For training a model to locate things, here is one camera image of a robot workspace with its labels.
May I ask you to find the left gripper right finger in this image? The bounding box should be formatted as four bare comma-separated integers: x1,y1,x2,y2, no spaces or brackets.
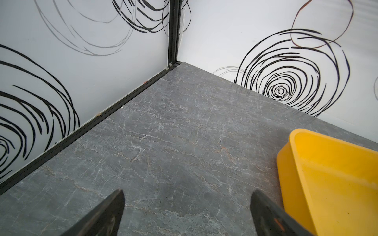
250,189,311,236

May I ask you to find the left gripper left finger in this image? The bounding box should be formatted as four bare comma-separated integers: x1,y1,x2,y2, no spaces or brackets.
63,189,125,236

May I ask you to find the yellow plastic storage tray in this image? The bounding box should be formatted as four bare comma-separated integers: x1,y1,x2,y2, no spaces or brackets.
277,129,378,236

